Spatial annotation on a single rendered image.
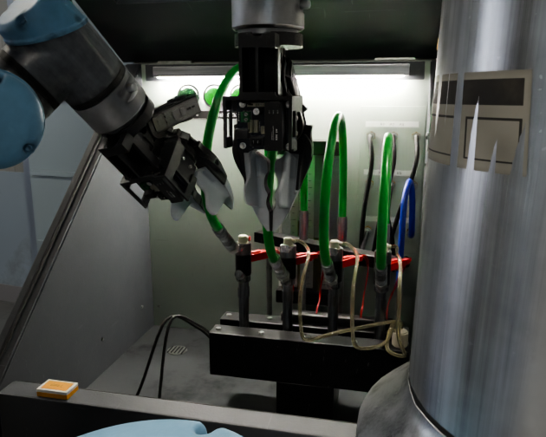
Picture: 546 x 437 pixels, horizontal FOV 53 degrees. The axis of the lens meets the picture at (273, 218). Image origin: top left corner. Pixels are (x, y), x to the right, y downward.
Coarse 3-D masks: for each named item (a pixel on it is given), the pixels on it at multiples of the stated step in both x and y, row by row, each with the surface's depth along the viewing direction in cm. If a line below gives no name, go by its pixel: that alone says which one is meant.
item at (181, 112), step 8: (176, 96) 74; (184, 96) 74; (192, 96) 74; (168, 104) 73; (176, 104) 71; (184, 104) 72; (192, 104) 74; (160, 112) 68; (168, 112) 69; (176, 112) 70; (184, 112) 72; (192, 112) 74; (200, 112) 75; (152, 120) 66; (160, 120) 68; (168, 120) 69; (176, 120) 70; (184, 120) 72; (160, 128) 68; (168, 128) 69
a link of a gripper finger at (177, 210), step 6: (192, 192) 78; (192, 198) 78; (198, 198) 80; (174, 204) 76; (180, 204) 77; (186, 204) 78; (192, 204) 80; (198, 204) 79; (174, 210) 76; (180, 210) 77; (198, 210) 81; (204, 210) 80; (174, 216) 76; (180, 216) 77
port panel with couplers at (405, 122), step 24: (384, 120) 113; (408, 120) 112; (360, 144) 116; (408, 144) 113; (360, 168) 117; (408, 168) 114; (360, 192) 118; (360, 216) 119; (408, 216) 117; (408, 240) 118
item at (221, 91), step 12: (228, 72) 85; (228, 84) 83; (216, 96) 80; (216, 108) 79; (216, 120) 78; (204, 132) 77; (204, 144) 76; (204, 204) 78; (216, 216) 80; (216, 228) 82
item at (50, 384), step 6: (48, 384) 82; (54, 384) 82; (60, 384) 82; (66, 384) 82; (72, 384) 82; (66, 390) 81; (72, 390) 82; (48, 396) 81; (54, 396) 81; (60, 396) 80; (66, 396) 80
